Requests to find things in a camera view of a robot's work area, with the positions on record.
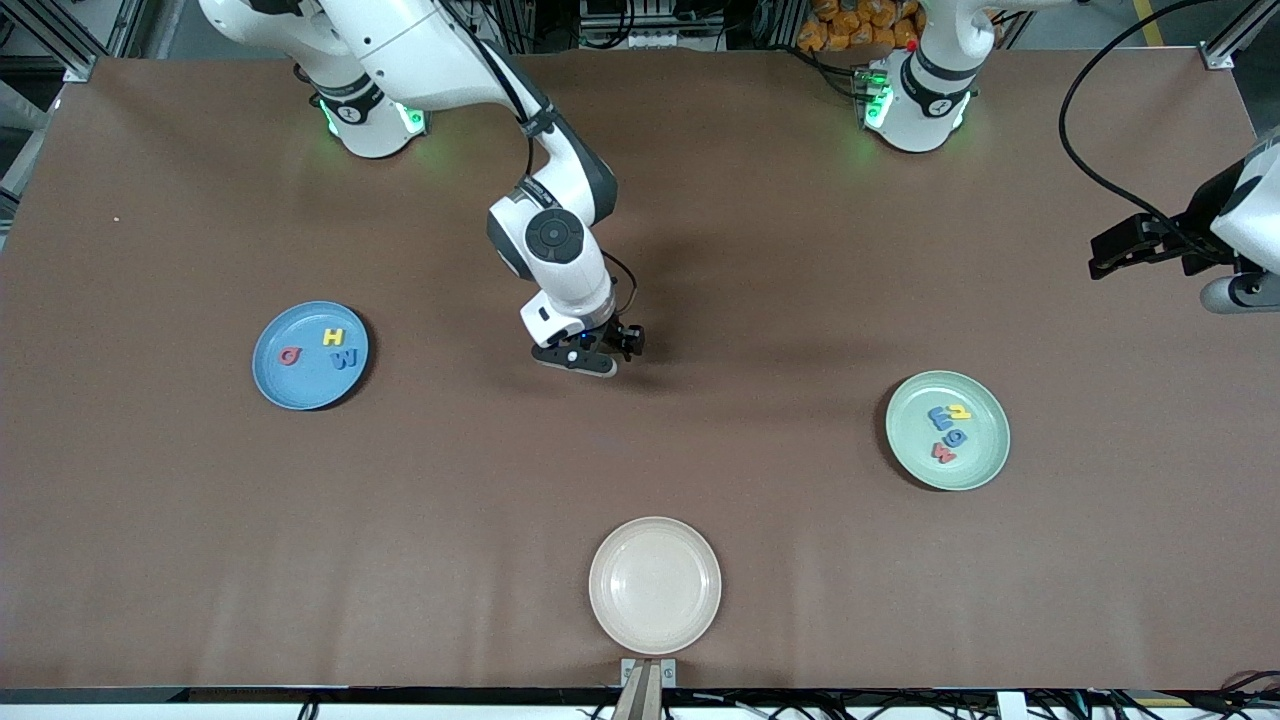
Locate beige plate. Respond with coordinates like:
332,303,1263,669
588,516,723,657

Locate green plate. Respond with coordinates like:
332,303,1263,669
885,370,1012,492

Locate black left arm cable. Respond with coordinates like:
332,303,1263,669
1060,0,1231,261

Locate grey metal mount bracket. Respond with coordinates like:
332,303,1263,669
620,657,678,689

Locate brown table mat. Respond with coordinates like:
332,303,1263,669
0,48,1280,693

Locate orange fruit pile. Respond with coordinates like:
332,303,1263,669
797,0,926,53

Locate beige camera mount pole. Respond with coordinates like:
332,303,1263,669
612,665,663,720

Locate white black electronics box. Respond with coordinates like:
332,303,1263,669
580,0,726,51

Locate aluminium frame profile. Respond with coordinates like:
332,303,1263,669
60,0,141,83
1200,0,1280,71

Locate blue plate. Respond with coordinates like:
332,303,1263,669
252,301,370,412

